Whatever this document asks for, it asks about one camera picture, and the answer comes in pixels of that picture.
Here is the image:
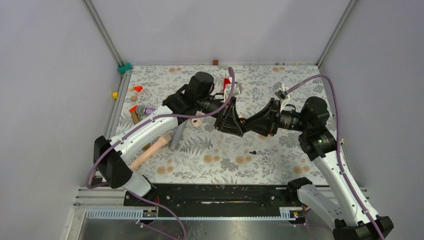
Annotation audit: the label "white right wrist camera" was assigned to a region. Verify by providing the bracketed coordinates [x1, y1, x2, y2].
[272, 81, 291, 111]

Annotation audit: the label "aluminium corner rail left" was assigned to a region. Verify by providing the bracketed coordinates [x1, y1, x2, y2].
[81, 0, 133, 186]

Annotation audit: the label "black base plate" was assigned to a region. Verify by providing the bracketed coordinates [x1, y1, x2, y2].
[90, 177, 321, 219]

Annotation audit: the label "pink microphone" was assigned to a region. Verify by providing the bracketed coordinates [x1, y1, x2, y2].
[129, 133, 172, 170]

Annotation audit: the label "red box with label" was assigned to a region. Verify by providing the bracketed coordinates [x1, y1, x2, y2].
[223, 77, 232, 91]

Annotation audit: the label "silver microphone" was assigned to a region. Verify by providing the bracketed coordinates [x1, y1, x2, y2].
[169, 121, 187, 151]

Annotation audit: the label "aluminium corner rail right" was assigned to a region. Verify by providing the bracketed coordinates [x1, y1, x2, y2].
[315, 0, 359, 69]

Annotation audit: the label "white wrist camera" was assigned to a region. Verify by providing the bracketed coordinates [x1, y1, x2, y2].
[223, 82, 242, 101]
[272, 81, 291, 111]

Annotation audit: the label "white slotted cable duct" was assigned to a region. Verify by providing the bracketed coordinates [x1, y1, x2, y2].
[85, 205, 298, 221]

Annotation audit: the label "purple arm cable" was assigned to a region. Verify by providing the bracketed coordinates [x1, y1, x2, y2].
[85, 66, 237, 240]
[284, 74, 387, 240]

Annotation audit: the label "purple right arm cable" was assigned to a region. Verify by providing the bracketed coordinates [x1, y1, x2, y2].
[284, 74, 387, 240]

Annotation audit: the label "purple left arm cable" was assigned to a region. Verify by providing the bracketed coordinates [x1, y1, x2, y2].
[85, 66, 237, 240]

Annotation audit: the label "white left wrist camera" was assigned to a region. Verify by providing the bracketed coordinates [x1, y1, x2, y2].
[223, 82, 242, 101]

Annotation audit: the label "aluminium corner rail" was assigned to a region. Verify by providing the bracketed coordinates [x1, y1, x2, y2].
[315, 0, 359, 69]
[81, 0, 133, 186]

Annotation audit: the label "small coloured beads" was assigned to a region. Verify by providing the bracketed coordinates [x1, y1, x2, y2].
[274, 62, 299, 66]

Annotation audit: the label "purple glitter microphone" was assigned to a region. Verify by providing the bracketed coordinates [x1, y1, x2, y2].
[135, 105, 157, 116]

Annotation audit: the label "floral table mat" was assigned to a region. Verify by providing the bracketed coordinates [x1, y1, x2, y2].
[115, 65, 327, 185]

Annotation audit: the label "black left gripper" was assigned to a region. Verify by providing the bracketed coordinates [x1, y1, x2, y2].
[197, 96, 245, 137]

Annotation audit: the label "beige earbud charging case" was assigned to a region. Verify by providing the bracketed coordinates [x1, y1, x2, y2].
[191, 111, 204, 128]

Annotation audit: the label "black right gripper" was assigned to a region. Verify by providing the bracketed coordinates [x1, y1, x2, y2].
[243, 97, 311, 137]

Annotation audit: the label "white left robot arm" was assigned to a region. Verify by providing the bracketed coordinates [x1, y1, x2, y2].
[86, 71, 236, 206]

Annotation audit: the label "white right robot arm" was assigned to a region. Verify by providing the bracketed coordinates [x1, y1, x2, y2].
[242, 96, 394, 240]

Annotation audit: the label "red wedge block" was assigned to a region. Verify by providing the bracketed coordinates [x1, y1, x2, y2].
[133, 85, 143, 93]

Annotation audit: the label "teal block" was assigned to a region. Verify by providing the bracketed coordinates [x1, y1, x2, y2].
[117, 62, 132, 74]

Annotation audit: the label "red block near microphones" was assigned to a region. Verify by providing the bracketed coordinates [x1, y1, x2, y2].
[129, 105, 138, 113]

